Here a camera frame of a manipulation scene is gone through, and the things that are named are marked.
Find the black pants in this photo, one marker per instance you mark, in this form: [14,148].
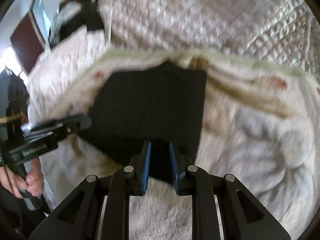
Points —
[161,105]

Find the left hand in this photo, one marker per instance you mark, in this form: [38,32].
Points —
[33,183]

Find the floral fleece blanket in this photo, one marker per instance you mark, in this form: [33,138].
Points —
[260,123]

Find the quilted beige comforter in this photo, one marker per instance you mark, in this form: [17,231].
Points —
[280,31]

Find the dark red wooden door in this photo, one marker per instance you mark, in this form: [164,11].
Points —
[27,42]

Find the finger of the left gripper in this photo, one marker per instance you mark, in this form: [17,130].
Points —
[61,131]
[32,127]

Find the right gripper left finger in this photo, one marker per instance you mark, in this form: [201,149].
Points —
[98,208]

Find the dark clothes pile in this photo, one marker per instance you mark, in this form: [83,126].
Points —
[73,15]

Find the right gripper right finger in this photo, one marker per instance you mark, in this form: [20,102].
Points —
[222,207]

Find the white floral bed sheet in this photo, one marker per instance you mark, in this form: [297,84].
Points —
[49,98]

